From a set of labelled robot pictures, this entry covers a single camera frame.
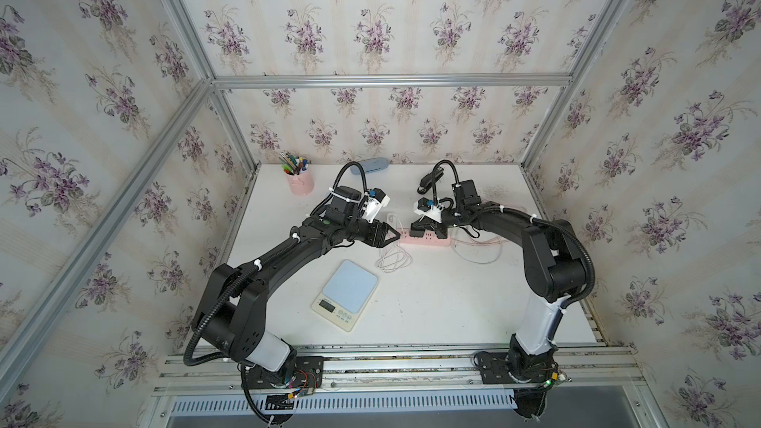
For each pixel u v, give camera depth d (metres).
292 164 1.06
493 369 0.73
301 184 1.04
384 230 0.73
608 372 0.73
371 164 1.18
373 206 0.75
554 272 0.51
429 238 0.96
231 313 0.43
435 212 0.83
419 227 0.90
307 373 0.72
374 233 0.71
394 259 0.94
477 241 0.98
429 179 1.11
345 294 0.85
